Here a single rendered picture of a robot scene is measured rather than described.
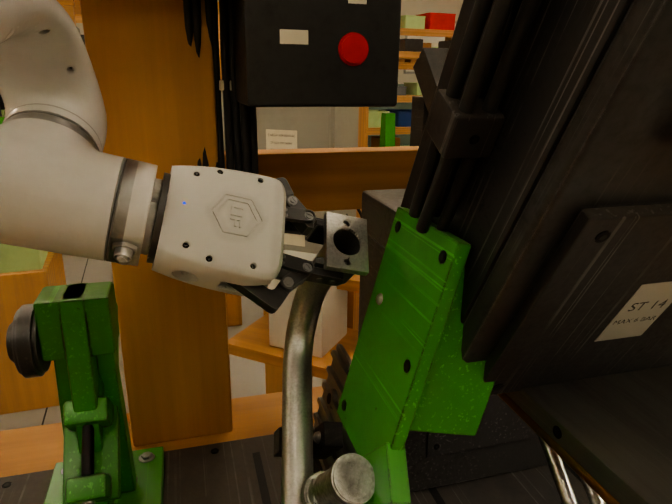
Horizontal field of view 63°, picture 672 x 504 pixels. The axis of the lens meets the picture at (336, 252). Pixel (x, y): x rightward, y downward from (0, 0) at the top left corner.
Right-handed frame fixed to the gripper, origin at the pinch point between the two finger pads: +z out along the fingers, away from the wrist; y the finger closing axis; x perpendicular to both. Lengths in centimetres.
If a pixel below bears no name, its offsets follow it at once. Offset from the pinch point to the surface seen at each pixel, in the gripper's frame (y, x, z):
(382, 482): -19.4, -0.9, 4.1
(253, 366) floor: 55, 223, 48
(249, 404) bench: -3.7, 46.6, 4.9
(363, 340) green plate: -7.0, 2.5, 4.4
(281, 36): 22.5, -2.5, -6.7
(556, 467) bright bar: -17.8, -3.0, 19.3
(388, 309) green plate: -5.9, -2.6, 4.3
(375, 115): 509, 482, 257
